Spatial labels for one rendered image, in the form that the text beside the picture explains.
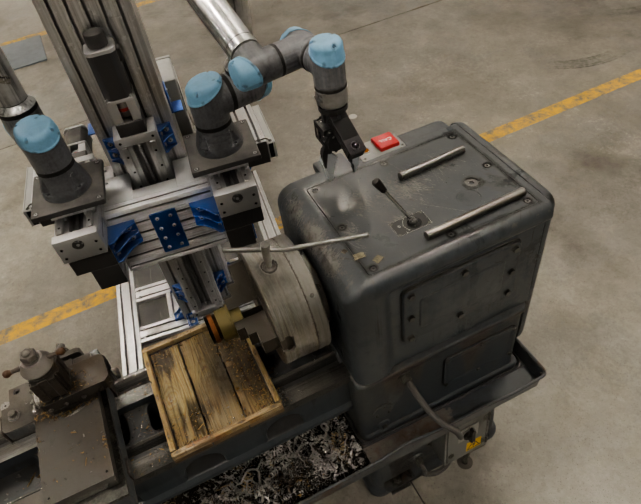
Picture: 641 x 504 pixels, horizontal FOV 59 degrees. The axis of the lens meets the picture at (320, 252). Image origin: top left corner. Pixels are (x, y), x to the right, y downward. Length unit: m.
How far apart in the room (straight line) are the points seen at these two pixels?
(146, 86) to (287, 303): 0.91
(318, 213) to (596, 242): 2.04
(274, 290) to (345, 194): 0.33
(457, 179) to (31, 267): 2.71
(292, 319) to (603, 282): 1.99
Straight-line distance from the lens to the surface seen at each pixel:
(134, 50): 1.86
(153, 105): 1.94
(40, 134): 1.80
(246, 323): 1.41
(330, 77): 1.28
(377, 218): 1.38
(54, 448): 1.58
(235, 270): 1.42
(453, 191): 1.46
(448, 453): 2.12
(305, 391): 1.56
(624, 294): 3.01
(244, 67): 1.29
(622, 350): 2.81
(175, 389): 1.63
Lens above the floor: 2.21
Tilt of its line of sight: 46 degrees down
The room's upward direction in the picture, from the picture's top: 10 degrees counter-clockwise
